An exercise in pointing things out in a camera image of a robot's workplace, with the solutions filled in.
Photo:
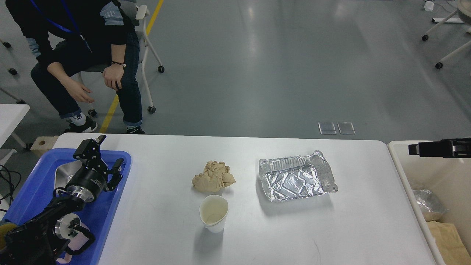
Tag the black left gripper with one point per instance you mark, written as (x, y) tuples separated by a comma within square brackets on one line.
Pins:
[(91, 178)]

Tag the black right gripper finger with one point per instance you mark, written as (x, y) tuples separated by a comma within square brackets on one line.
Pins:
[(445, 148)]

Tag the pink mug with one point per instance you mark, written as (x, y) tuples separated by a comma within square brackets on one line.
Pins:
[(75, 243)]

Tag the aluminium foil tray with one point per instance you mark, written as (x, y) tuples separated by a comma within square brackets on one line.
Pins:
[(296, 177)]

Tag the square stainless steel tray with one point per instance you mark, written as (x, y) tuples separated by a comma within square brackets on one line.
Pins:
[(64, 173)]

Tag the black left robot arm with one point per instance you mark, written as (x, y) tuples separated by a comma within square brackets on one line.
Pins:
[(57, 229)]

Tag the person's right hand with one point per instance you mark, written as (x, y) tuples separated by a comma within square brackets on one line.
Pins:
[(77, 90)]

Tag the person's left hand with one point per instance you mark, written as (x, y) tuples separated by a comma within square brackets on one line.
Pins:
[(112, 76)]

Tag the white plastic bin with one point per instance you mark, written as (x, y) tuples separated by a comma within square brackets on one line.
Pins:
[(447, 178)]

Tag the blue plastic tray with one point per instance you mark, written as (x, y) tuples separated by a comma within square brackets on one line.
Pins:
[(37, 191)]

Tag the wooden block with hole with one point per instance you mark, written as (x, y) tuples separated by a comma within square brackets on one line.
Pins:
[(43, 144)]

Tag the crumpled clear plastic in bin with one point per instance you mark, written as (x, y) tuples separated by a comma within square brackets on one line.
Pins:
[(430, 205)]

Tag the small white side table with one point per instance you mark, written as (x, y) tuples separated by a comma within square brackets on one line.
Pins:
[(10, 117)]

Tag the brown paper in bin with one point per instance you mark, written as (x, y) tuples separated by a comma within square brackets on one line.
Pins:
[(449, 243)]

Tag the clear floor plate right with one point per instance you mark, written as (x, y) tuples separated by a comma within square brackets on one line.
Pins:
[(346, 128)]

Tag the clear floor plate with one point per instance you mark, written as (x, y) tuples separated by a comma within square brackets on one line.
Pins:
[(346, 128), (327, 128)]

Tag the crumpled brown paper ball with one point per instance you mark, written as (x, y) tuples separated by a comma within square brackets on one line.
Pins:
[(215, 176)]

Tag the teal mug yellow inside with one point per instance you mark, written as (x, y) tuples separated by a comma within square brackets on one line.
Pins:
[(5, 227)]

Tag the white paper cup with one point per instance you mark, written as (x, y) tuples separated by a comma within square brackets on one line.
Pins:
[(213, 212)]

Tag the seated person in black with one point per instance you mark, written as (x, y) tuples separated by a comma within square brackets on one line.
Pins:
[(70, 36)]

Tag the clear floor plate left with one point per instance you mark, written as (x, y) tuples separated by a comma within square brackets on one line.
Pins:
[(327, 128)]

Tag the white rolling stand legs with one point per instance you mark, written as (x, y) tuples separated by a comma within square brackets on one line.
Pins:
[(462, 13)]

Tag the white rolling chair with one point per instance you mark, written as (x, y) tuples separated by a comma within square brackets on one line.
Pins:
[(138, 16)]

